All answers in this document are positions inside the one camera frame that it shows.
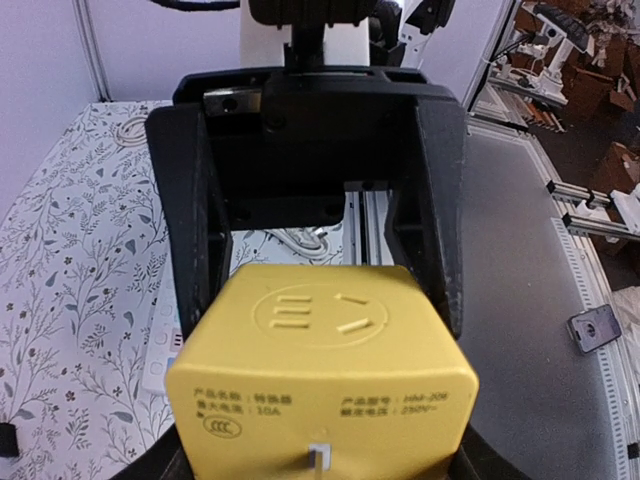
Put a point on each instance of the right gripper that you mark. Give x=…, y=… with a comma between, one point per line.
x=267, y=148

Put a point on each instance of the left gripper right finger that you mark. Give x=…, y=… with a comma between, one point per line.
x=475, y=459

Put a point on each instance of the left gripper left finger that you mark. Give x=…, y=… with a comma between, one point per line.
x=164, y=460

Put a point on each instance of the white multicolour power strip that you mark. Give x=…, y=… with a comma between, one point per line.
x=165, y=338

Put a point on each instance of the yellow cube socket adapter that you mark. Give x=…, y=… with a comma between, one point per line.
x=310, y=372

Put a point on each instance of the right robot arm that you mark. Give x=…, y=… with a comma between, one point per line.
x=305, y=36

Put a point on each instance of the floral table mat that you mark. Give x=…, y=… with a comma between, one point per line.
x=83, y=251

